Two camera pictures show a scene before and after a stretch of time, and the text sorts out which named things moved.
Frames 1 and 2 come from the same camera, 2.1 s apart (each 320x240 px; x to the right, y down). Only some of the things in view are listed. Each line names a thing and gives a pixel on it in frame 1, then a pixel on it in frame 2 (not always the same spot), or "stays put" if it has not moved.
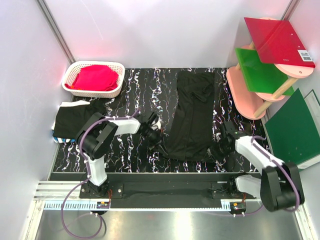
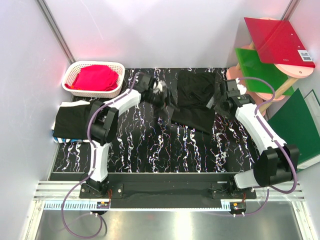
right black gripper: [212, 153] → [217, 107]
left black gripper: [157, 141] → [166, 102]
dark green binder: [293, 133] stays put
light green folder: [260, 76] stays put
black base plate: [163, 195] stays put
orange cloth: [72, 86] stays put
